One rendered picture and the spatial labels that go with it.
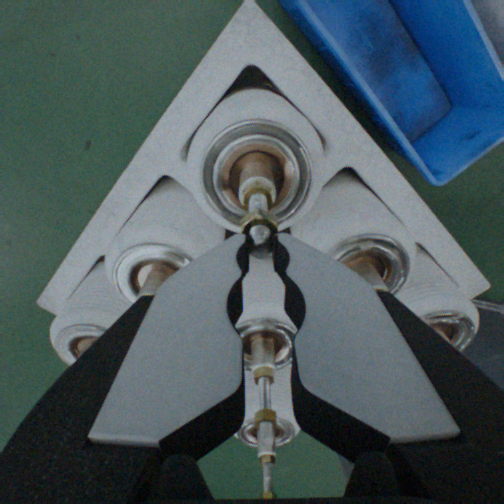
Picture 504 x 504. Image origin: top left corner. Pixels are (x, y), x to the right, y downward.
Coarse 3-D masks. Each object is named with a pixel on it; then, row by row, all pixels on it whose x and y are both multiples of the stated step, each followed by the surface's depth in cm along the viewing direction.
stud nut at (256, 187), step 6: (252, 186) 16; (258, 186) 16; (264, 186) 16; (246, 192) 16; (252, 192) 16; (258, 192) 16; (264, 192) 16; (270, 192) 16; (246, 198) 16; (270, 198) 16; (246, 204) 17; (270, 204) 17; (246, 210) 17
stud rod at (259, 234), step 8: (256, 200) 16; (264, 200) 16; (256, 208) 15; (264, 208) 15; (256, 232) 13; (264, 232) 13; (256, 240) 12; (264, 240) 12; (256, 248) 12; (264, 248) 12; (256, 256) 12; (264, 256) 12
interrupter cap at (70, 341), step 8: (64, 328) 27; (72, 328) 27; (80, 328) 27; (88, 328) 27; (96, 328) 27; (104, 328) 27; (56, 336) 28; (64, 336) 28; (72, 336) 28; (80, 336) 28; (88, 336) 28; (96, 336) 28; (56, 344) 28; (64, 344) 28; (72, 344) 28; (80, 344) 29; (64, 352) 29; (72, 352) 29; (80, 352) 29; (64, 360) 29; (72, 360) 30
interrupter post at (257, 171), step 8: (248, 168) 19; (256, 168) 18; (264, 168) 19; (240, 176) 20; (248, 176) 17; (256, 176) 17; (264, 176) 17; (272, 176) 19; (240, 184) 18; (248, 184) 17; (272, 184) 17; (240, 192) 17; (240, 200) 18
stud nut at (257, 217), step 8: (248, 216) 13; (256, 216) 13; (264, 216) 13; (272, 216) 13; (240, 224) 13; (248, 224) 13; (256, 224) 13; (264, 224) 13; (272, 224) 13; (248, 232) 13; (272, 232) 13
